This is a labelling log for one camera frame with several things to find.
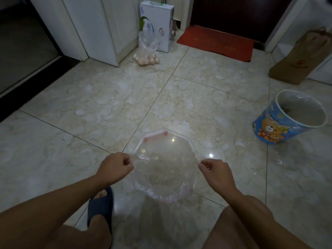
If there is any person's right hand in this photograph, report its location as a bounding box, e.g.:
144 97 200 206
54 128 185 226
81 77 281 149
198 159 237 196

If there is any person's left hand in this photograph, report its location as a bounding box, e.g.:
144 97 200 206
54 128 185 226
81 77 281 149
95 152 134 186

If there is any clear plastic bag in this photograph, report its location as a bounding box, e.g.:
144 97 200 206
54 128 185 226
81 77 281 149
130 128 202 249

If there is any person's right forearm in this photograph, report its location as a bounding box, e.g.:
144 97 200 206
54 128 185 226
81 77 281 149
223 188 312 249

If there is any person's left forearm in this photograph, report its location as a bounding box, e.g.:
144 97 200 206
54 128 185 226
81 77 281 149
0 175 110 249

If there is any dark blue slipper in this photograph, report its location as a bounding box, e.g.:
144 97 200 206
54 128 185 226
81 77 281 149
87 186 115 235

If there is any person's right leg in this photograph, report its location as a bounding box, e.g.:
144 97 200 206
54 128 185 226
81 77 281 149
202 196 275 249

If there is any person's leg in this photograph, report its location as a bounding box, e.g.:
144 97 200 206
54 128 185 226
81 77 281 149
49 189 112 249
202 196 275 249

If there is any person's left leg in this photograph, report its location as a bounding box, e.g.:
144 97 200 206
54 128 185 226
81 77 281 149
49 189 112 249

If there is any blue cartoon bear waste bin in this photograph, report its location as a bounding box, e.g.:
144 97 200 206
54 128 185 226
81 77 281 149
252 89 327 145

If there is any clear bin liner bag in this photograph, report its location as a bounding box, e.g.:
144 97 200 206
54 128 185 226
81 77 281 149
275 90 327 127

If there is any clear bag of eggs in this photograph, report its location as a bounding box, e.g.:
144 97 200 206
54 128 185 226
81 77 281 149
133 31 160 66

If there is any red door mat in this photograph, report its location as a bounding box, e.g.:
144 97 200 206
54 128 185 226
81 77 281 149
177 25 255 63

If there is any white and blue carton box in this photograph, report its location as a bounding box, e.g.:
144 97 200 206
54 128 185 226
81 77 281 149
140 0 175 53

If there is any white cabinet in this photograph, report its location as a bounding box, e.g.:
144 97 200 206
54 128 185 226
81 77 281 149
28 0 146 67

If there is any brown paper bag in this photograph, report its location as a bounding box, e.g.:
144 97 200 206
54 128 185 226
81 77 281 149
268 28 332 85

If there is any dark wooden door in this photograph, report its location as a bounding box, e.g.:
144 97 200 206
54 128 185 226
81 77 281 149
190 0 295 43

